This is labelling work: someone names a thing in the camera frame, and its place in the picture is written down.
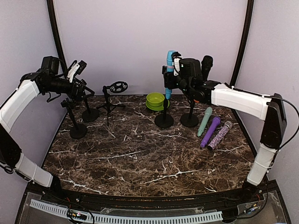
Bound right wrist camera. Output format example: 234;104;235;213
171;51;182;76

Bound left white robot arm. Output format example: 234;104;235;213
0;56;94;203

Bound black round-base mic stand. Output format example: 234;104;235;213
61;98;87;139
154;65;175;128
82;98;100;122
180;99;199;127

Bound rhinestone silver microphone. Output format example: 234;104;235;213
207;121;233;151

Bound black microphone orange ring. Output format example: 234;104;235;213
193;55;214;103

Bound light blue microphone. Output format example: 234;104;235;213
164;50;175;100

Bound lime green plate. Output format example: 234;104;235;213
146;100;164;111

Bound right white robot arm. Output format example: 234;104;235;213
162;52;287;203

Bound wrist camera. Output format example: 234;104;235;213
66;60;87;83
171;51;182;76

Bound lime green bowl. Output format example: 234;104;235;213
146;92;165;107

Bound black tripod shock-mount stand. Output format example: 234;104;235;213
96;81;128;126

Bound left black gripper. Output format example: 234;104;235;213
44;77;94;101

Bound white slotted cable duct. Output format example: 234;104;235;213
29;199;223;224

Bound purple microphone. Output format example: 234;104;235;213
200;116;221;148

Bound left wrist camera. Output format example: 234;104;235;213
66;60;87;83

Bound mint green microphone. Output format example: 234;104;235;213
197;107;213;137

